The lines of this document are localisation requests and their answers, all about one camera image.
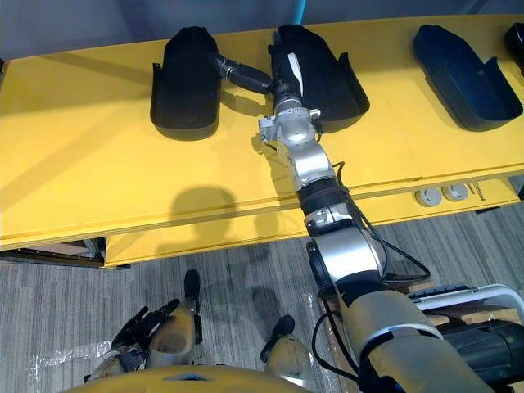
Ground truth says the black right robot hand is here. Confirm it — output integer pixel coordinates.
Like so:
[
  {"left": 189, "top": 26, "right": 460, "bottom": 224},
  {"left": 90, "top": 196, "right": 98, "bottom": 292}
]
[{"left": 211, "top": 25, "right": 307, "bottom": 102}]

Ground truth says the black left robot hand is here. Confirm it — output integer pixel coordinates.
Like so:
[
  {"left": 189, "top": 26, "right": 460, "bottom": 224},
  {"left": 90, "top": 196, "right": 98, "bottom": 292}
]
[{"left": 109, "top": 297, "right": 182, "bottom": 358}]

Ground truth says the black plastic housing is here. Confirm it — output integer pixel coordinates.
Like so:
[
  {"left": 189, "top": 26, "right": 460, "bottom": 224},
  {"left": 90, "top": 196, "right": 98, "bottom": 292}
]
[
  {"left": 412, "top": 24, "right": 524, "bottom": 133},
  {"left": 440, "top": 318, "right": 524, "bottom": 376},
  {"left": 149, "top": 25, "right": 223, "bottom": 142},
  {"left": 268, "top": 24, "right": 370, "bottom": 134},
  {"left": 504, "top": 22, "right": 524, "bottom": 71}
]

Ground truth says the yellow shelf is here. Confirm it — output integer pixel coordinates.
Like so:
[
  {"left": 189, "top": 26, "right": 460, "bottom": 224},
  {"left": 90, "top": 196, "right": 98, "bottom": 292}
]
[{"left": 0, "top": 11, "right": 524, "bottom": 270}]

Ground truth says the silver left robot leg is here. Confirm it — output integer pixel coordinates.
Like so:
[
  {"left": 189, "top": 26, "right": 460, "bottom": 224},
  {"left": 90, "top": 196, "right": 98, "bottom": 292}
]
[{"left": 146, "top": 269, "right": 203, "bottom": 369}]

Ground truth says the silver robot leg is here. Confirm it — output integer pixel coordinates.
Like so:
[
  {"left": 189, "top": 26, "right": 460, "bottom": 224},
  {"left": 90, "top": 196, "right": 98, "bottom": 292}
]
[
  {"left": 260, "top": 314, "right": 314, "bottom": 376},
  {"left": 146, "top": 269, "right": 203, "bottom": 369}
]

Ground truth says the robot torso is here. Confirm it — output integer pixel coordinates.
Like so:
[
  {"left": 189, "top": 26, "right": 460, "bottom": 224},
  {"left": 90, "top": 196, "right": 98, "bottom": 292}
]
[{"left": 61, "top": 364, "right": 361, "bottom": 393}]

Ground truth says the clear plastic wrap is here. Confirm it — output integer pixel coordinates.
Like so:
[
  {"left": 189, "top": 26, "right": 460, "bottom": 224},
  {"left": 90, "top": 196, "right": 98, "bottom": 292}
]
[{"left": 30, "top": 337, "right": 122, "bottom": 372}]

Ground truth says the silver right robot leg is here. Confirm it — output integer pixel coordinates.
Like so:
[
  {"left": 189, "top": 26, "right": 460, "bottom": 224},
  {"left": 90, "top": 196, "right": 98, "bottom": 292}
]
[{"left": 260, "top": 314, "right": 314, "bottom": 376}]

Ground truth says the wooden pallet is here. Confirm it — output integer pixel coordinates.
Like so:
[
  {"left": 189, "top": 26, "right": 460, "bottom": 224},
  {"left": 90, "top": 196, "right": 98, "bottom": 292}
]
[{"left": 317, "top": 286, "right": 365, "bottom": 393}]

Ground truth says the round silver cap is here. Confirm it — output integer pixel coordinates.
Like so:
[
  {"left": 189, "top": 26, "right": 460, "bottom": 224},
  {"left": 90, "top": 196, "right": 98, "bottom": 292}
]
[
  {"left": 441, "top": 183, "right": 470, "bottom": 202},
  {"left": 414, "top": 187, "right": 444, "bottom": 208}
]

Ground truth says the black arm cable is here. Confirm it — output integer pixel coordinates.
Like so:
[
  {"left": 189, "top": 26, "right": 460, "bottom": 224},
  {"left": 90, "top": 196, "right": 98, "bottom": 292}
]
[{"left": 333, "top": 159, "right": 431, "bottom": 287}]

